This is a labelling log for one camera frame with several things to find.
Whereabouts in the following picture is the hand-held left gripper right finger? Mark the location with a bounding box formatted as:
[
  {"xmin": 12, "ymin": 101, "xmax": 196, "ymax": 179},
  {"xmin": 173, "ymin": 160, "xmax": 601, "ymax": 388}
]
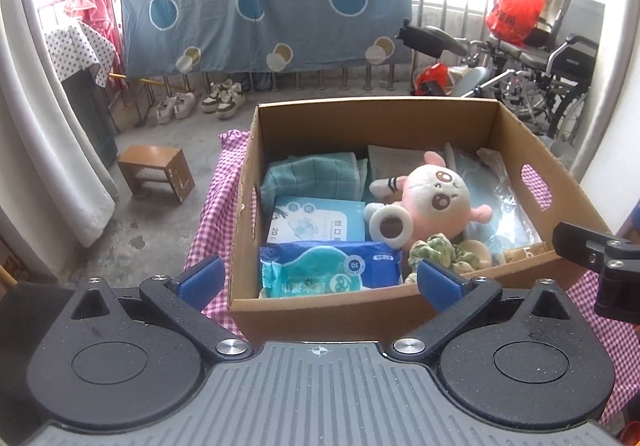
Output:
[{"xmin": 387, "ymin": 258, "xmax": 573, "ymax": 362}]

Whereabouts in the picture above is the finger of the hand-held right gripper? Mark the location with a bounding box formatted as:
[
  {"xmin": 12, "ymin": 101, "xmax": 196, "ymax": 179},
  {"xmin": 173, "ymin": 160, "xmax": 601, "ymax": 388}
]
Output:
[{"xmin": 552, "ymin": 221, "xmax": 640, "ymax": 324}]

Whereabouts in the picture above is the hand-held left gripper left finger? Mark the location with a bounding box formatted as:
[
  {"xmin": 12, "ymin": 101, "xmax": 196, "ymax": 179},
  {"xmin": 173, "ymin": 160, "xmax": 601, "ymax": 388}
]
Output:
[{"xmin": 65, "ymin": 256, "xmax": 251, "ymax": 362}]

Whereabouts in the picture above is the green scrunchie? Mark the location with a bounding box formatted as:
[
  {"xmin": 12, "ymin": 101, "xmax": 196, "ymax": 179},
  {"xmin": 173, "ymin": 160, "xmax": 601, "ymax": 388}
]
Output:
[{"xmin": 404, "ymin": 234, "xmax": 468, "ymax": 284}]

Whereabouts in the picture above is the blue face mask pack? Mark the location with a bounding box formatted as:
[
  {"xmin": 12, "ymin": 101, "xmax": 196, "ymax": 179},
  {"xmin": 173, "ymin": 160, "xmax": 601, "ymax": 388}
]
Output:
[{"xmin": 445, "ymin": 142, "xmax": 543, "ymax": 252}]

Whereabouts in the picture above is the pink plush toy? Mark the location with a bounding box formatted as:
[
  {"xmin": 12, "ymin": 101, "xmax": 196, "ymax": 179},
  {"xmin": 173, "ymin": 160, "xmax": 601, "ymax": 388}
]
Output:
[{"xmin": 363, "ymin": 151, "xmax": 494, "ymax": 253}]

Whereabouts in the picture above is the blue wet wipes pack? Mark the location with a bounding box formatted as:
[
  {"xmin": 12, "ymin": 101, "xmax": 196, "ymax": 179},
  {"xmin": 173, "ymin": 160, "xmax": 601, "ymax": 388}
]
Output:
[{"xmin": 258, "ymin": 241, "xmax": 405, "ymax": 298}]

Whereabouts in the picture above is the brown cardboard box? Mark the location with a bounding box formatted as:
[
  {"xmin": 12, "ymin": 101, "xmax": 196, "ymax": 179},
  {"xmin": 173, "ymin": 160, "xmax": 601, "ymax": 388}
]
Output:
[{"xmin": 227, "ymin": 97, "xmax": 616, "ymax": 349}]

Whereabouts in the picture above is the clear packet with beige contents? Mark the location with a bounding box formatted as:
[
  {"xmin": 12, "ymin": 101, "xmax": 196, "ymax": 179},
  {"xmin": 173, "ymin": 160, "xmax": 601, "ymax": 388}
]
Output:
[{"xmin": 367, "ymin": 144, "xmax": 431, "ymax": 187}]

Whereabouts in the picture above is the blue bandage box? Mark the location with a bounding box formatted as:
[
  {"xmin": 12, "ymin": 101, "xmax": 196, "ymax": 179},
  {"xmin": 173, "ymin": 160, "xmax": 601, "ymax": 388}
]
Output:
[{"xmin": 267, "ymin": 196, "xmax": 367, "ymax": 247}]

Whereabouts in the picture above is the pink checked tablecloth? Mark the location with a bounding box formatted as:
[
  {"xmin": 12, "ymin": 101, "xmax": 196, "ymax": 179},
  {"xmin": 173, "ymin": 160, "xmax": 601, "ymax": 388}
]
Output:
[{"xmin": 184, "ymin": 128, "xmax": 640, "ymax": 432}]

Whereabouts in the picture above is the small wooden stool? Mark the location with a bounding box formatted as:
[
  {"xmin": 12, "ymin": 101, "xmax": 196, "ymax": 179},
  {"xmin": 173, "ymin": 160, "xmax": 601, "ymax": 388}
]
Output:
[{"xmin": 117, "ymin": 145, "xmax": 196, "ymax": 203}]

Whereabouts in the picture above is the teal microfibre towel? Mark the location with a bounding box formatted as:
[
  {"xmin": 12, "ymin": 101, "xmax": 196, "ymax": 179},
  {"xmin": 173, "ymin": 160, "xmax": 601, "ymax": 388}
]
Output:
[{"xmin": 261, "ymin": 152, "xmax": 370, "ymax": 217}]

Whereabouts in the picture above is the black wheelchair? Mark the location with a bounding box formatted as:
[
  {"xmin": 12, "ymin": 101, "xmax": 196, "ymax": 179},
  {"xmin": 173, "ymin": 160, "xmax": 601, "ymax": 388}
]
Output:
[{"xmin": 396, "ymin": 0, "xmax": 608, "ymax": 144}]

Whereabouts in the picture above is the dark cabinet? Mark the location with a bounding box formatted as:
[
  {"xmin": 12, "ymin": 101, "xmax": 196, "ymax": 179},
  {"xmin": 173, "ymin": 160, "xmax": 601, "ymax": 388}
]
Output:
[{"xmin": 61, "ymin": 66, "xmax": 120, "ymax": 167}]

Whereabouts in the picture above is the small red bag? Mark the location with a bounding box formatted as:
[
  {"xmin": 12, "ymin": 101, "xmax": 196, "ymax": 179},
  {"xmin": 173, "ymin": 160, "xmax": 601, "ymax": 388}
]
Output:
[{"xmin": 412, "ymin": 62, "xmax": 453, "ymax": 97}]

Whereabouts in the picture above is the yellow pole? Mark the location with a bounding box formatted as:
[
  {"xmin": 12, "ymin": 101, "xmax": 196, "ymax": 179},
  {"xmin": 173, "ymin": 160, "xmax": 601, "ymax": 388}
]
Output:
[{"xmin": 111, "ymin": 72, "xmax": 166, "ymax": 88}]

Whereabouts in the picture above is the blue printed bed sheet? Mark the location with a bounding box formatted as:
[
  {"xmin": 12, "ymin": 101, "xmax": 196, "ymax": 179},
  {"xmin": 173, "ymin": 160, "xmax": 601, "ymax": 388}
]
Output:
[{"xmin": 119, "ymin": 0, "xmax": 413, "ymax": 77}]

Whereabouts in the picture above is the red plastic bag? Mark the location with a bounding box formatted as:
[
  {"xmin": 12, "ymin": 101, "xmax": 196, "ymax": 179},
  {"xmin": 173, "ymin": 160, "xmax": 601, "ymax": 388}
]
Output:
[{"xmin": 485, "ymin": 0, "xmax": 546, "ymax": 47}]

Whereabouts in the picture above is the polka dot cloth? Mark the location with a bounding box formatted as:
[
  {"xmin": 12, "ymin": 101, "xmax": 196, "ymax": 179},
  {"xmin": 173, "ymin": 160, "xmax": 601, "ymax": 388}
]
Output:
[{"xmin": 44, "ymin": 21, "xmax": 117, "ymax": 88}]

